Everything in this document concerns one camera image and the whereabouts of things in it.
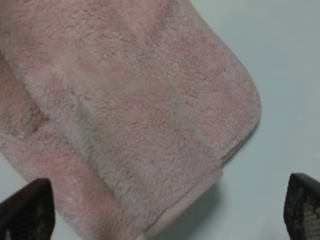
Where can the pink fluffy towel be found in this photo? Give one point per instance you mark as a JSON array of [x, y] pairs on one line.
[[129, 107]]

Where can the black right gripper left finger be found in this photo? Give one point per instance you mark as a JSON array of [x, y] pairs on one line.
[[29, 214]]

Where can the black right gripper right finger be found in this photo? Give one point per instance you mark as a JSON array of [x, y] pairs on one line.
[[301, 211]]

